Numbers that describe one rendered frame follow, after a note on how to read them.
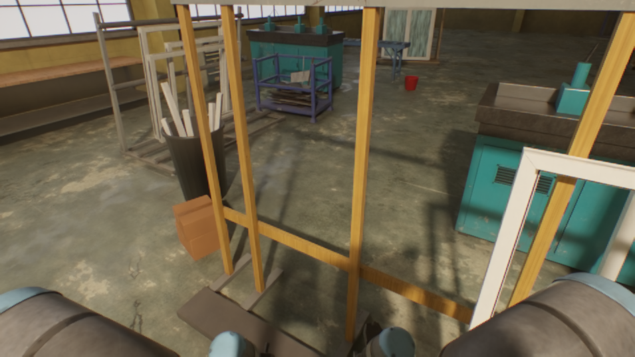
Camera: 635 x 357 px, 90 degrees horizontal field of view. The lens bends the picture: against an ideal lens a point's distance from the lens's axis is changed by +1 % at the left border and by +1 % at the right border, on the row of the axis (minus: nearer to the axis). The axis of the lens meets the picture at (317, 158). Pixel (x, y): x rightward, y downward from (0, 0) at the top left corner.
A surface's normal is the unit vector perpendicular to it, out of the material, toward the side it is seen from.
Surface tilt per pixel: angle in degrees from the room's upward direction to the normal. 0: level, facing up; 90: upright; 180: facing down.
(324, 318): 0
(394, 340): 19
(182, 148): 94
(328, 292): 0
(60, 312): 25
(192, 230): 90
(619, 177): 82
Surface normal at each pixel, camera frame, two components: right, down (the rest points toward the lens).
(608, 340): 0.25, -0.49
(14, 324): -0.02, -0.87
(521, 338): -0.47, -0.75
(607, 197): -0.52, 0.39
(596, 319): 0.11, -0.75
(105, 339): 0.49, -0.85
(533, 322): -0.36, -0.88
